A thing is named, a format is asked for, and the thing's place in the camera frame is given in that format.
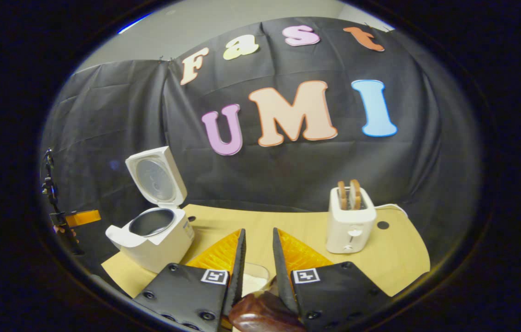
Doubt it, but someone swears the clear plastic rice box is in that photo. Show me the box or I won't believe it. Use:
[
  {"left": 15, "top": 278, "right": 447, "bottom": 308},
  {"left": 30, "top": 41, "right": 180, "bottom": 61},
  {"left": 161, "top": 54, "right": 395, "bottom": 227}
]
[{"left": 241, "top": 263, "right": 271, "bottom": 296}]

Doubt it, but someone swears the white toaster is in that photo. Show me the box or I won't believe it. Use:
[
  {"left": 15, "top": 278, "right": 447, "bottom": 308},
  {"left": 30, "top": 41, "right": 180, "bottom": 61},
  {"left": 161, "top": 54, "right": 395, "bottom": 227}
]
[{"left": 326, "top": 186, "right": 377, "bottom": 254}]

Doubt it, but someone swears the brown wooden spoon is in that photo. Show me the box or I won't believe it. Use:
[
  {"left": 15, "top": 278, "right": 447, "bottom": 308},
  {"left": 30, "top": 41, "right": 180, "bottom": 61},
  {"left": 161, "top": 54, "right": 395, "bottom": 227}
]
[{"left": 229, "top": 291, "right": 307, "bottom": 332}]

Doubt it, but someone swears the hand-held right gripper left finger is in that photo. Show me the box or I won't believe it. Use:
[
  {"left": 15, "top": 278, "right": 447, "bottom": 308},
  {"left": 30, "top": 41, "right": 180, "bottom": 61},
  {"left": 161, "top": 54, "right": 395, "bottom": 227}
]
[{"left": 132, "top": 228, "right": 246, "bottom": 332}]

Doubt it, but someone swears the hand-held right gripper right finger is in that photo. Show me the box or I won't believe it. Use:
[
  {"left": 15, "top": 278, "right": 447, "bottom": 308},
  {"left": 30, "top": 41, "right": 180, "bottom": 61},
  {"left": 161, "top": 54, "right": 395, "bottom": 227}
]
[{"left": 273, "top": 227, "right": 392, "bottom": 330}]

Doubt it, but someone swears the white power cable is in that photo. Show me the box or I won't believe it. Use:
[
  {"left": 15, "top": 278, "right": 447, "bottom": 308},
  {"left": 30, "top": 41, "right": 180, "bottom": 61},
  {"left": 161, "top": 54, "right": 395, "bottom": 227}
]
[{"left": 373, "top": 203, "right": 409, "bottom": 218}]

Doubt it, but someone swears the black backdrop cloth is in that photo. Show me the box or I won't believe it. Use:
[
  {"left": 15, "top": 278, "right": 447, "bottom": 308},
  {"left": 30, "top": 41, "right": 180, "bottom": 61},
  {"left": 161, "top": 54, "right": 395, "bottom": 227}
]
[{"left": 41, "top": 18, "right": 485, "bottom": 268}]

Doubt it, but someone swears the white raw rice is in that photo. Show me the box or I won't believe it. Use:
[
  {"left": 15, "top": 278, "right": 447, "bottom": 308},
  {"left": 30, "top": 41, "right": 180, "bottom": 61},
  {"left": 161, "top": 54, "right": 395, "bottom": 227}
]
[{"left": 242, "top": 273, "right": 268, "bottom": 296}]

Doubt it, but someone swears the white rice cooker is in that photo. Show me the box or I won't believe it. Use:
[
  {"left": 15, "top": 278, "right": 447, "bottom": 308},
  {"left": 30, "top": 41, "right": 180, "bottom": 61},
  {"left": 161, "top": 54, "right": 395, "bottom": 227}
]
[{"left": 105, "top": 146, "right": 195, "bottom": 273}]

